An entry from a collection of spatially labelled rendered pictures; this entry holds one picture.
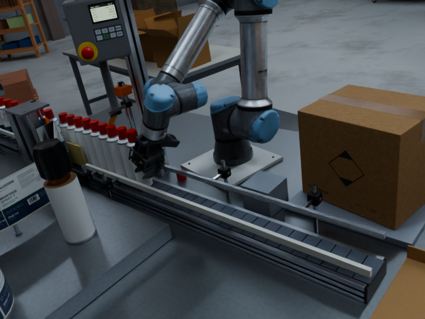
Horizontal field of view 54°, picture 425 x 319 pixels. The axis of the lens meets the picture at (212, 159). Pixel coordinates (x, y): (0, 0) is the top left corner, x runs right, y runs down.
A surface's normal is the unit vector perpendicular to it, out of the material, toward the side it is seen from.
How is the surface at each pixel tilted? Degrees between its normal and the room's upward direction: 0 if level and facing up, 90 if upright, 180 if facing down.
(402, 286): 0
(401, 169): 90
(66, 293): 0
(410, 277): 0
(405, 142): 90
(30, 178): 90
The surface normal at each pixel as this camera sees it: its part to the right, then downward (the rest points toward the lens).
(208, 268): -0.15, -0.88
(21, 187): 0.79, 0.17
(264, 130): 0.66, 0.37
